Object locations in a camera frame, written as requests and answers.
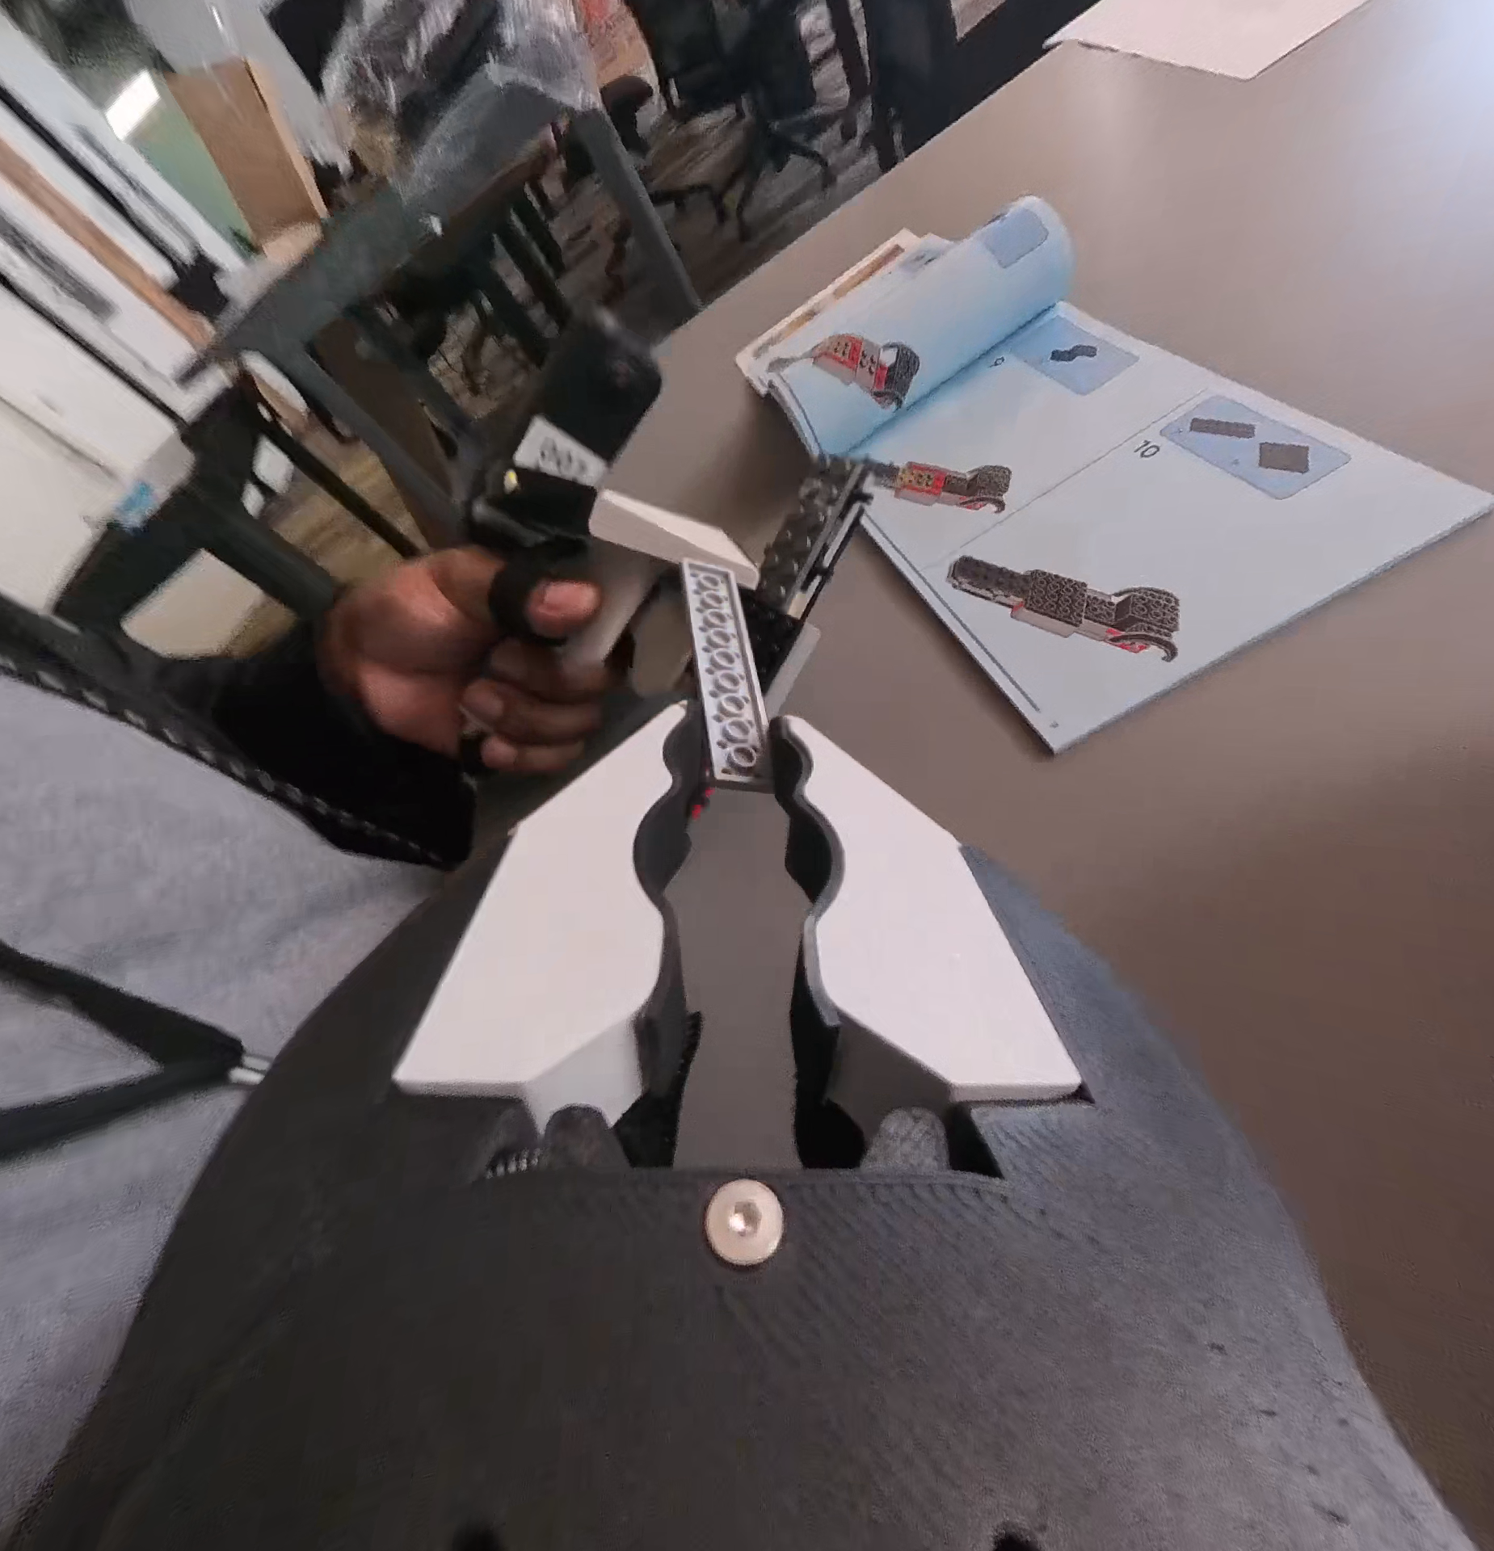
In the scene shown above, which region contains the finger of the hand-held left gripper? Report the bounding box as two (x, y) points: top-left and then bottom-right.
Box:
(589, 489), (757, 574)
(571, 546), (700, 701)

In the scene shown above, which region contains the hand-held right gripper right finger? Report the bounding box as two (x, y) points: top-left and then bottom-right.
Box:
(767, 714), (1082, 1107)

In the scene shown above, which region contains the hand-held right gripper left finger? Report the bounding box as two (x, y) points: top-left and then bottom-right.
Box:
(395, 703), (692, 1116)

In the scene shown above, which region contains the long grey studded brick plate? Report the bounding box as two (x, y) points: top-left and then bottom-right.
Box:
(685, 558), (782, 792)

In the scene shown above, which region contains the black grey toy brick assembly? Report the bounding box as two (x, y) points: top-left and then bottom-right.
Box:
(757, 454), (879, 699)

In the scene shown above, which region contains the light blue instruction booklet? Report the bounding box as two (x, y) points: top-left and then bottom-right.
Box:
(735, 196), (1494, 756)

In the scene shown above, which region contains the person's left forearm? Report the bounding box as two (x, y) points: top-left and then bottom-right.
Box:
(251, 631), (476, 864)

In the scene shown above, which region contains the person's left hand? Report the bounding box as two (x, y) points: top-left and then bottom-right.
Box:
(320, 546), (621, 778)

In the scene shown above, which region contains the grey metal table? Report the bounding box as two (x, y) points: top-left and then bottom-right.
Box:
(177, 66), (705, 571)

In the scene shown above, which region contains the brown cardboard box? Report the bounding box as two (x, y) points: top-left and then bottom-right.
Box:
(164, 62), (326, 246)

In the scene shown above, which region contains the person's grey shirt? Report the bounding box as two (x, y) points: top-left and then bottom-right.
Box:
(0, 667), (455, 1539)

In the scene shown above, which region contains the white paper sheet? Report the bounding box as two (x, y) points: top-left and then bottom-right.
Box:
(1043, 0), (1384, 83)

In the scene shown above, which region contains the black white patterned cord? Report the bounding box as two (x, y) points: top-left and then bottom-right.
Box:
(0, 636), (449, 872)

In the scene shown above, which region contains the black strap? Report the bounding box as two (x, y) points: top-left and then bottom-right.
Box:
(0, 927), (271, 1177)

